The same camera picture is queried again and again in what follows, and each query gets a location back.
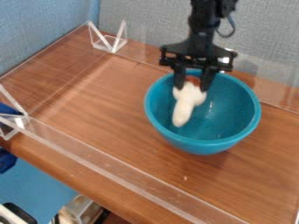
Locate clear container under table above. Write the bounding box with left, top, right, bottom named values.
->
left=49, top=194, right=103, bottom=224

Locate clear acrylic barrier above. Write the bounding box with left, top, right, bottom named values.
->
left=116, top=39, right=299, bottom=113
left=0, top=115, right=250, bottom=224

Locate clear acrylic left bracket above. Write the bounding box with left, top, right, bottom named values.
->
left=0, top=84, right=28, bottom=141

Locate clear acrylic back barrier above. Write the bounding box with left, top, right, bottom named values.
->
left=116, top=39, right=299, bottom=113

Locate black cable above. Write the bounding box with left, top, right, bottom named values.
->
left=215, top=12, right=238, bottom=39

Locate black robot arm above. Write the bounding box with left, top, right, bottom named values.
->
left=159, top=0, right=239, bottom=92

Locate black white object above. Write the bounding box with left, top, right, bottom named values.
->
left=0, top=203, right=37, bottom=224

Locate blue clamp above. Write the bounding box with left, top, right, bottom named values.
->
left=0, top=101, right=24, bottom=175

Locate white brown toy mushroom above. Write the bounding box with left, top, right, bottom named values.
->
left=172, top=75, right=207, bottom=127

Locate blue plastic bowl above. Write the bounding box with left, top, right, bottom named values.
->
left=144, top=73, right=262, bottom=155

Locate clear acrylic corner bracket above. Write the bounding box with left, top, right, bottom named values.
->
left=87, top=20, right=127, bottom=53

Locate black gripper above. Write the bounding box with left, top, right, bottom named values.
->
left=159, top=30, right=238, bottom=92

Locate clear acrylic front barrier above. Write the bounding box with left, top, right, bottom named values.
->
left=0, top=115, right=250, bottom=224

